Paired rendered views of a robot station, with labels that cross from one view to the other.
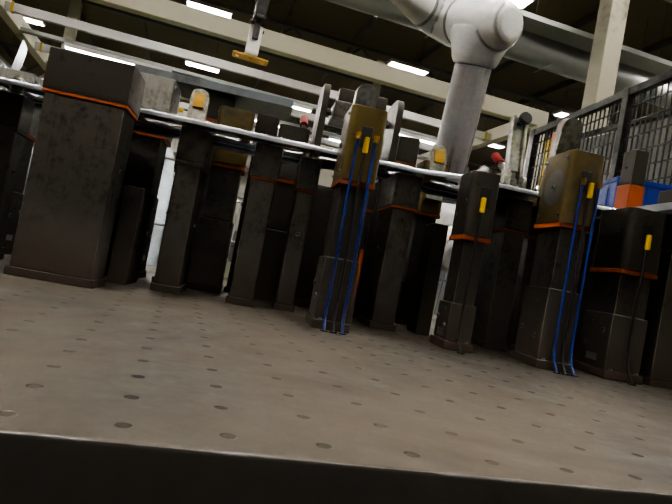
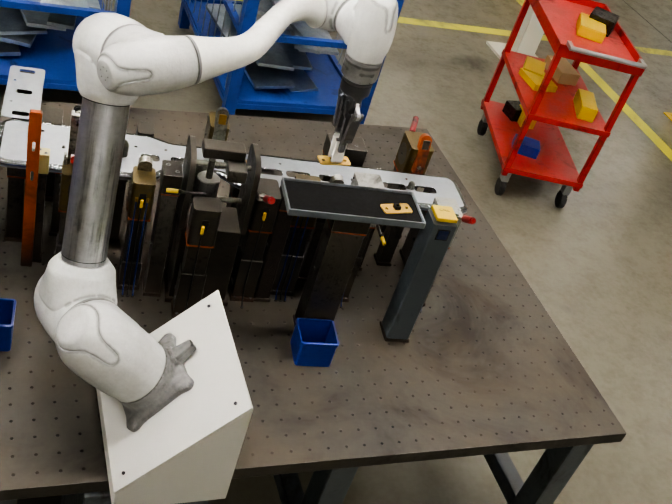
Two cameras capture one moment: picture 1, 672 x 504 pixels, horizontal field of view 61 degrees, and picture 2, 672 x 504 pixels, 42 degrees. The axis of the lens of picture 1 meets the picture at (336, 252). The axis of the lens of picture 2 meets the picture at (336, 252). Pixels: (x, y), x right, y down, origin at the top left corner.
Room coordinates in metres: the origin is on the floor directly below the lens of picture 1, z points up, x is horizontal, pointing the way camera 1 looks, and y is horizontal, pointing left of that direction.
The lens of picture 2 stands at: (3.21, -0.10, 2.41)
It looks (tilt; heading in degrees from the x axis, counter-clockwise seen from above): 37 degrees down; 166
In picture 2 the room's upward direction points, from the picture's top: 19 degrees clockwise
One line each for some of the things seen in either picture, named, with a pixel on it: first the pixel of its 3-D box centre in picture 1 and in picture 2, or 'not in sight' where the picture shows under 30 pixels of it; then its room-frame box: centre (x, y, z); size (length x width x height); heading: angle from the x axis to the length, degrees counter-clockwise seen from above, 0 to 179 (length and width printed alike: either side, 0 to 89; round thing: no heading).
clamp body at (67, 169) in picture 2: not in sight; (68, 225); (1.31, -0.36, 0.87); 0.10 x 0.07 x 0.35; 8
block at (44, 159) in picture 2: not in sight; (39, 207); (1.27, -0.44, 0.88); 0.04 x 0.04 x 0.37; 8
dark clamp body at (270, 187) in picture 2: (277, 215); (253, 245); (1.27, 0.14, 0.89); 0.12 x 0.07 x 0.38; 8
